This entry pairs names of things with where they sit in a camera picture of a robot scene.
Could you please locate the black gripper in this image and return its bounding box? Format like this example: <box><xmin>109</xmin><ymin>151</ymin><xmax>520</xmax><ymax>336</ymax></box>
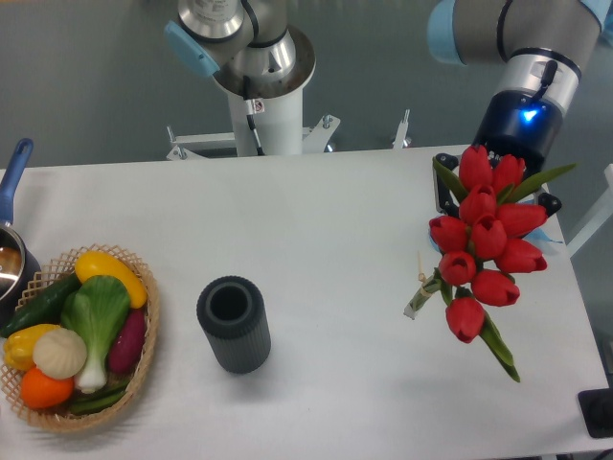
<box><xmin>433</xmin><ymin>90</ymin><xmax>562</xmax><ymax>218</ymax></box>

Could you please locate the red tulip bouquet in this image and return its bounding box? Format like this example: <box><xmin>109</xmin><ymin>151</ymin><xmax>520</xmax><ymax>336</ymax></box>
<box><xmin>404</xmin><ymin>146</ymin><xmax>573</xmax><ymax>381</ymax></box>

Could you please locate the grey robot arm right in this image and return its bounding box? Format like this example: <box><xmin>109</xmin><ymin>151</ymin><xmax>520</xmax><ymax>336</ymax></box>
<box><xmin>427</xmin><ymin>1</ymin><xmax>612</xmax><ymax>200</ymax></box>

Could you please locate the silver robot arm with base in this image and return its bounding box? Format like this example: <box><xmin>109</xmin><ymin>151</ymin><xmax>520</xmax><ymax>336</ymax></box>
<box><xmin>164</xmin><ymin>1</ymin><xmax>316</xmax><ymax>128</ymax></box>

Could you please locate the black device at edge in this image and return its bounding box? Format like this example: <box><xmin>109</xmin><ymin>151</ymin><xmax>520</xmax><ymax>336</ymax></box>
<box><xmin>578</xmin><ymin>388</ymin><xmax>612</xmax><ymax>439</ymax></box>

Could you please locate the dark grey ribbed vase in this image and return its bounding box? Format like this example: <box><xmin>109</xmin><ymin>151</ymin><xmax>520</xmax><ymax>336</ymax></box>
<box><xmin>196</xmin><ymin>276</ymin><xmax>271</xmax><ymax>375</ymax></box>

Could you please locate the purple sweet potato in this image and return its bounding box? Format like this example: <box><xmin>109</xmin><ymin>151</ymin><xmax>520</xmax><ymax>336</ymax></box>
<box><xmin>107</xmin><ymin>309</ymin><xmax>147</xmax><ymax>375</ymax></box>

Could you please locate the green bok choy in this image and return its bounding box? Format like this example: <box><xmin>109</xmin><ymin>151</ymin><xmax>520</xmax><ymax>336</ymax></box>
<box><xmin>60</xmin><ymin>275</ymin><xmax>130</xmax><ymax>394</ymax></box>

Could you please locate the green bean pod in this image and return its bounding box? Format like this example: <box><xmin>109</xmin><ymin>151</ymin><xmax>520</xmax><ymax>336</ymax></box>
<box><xmin>68</xmin><ymin>380</ymin><xmax>128</xmax><ymax>416</ymax></box>

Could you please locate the white steamed bun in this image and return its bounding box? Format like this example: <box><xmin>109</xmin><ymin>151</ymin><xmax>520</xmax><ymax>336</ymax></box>
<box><xmin>33</xmin><ymin>328</ymin><xmax>87</xmax><ymax>380</ymax></box>

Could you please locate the dark green cucumber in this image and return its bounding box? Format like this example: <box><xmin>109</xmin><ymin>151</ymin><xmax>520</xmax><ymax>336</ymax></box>
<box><xmin>1</xmin><ymin>273</ymin><xmax>81</xmax><ymax>338</ymax></box>

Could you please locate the woven wicker basket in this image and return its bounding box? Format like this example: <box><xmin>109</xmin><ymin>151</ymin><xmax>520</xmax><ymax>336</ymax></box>
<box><xmin>1</xmin><ymin>244</ymin><xmax>160</xmax><ymax>433</ymax></box>

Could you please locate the orange fruit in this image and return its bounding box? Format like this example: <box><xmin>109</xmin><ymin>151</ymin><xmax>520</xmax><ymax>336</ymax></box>
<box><xmin>20</xmin><ymin>367</ymin><xmax>74</xmax><ymax>409</ymax></box>

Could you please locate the yellow bell pepper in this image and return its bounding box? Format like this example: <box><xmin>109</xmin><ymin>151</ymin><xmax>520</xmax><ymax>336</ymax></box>
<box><xmin>3</xmin><ymin>324</ymin><xmax>60</xmax><ymax>372</ymax></box>

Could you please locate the white frame at right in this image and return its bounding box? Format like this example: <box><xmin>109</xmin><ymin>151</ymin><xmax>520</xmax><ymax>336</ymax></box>
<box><xmin>567</xmin><ymin>164</ymin><xmax>612</xmax><ymax>258</ymax></box>

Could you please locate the white metal stand frame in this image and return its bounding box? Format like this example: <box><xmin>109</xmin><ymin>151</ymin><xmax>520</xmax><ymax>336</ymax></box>
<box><xmin>165</xmin><ymin>108</ymin><xmax>413</xmax><ymax>161</ymax></box>

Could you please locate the blue handled saucepan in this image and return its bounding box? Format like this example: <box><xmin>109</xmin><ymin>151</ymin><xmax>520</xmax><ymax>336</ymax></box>
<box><xmin>1</xmin><ymin>138</ymin><xmax>40</xmax><ymax>327</ymax></box>

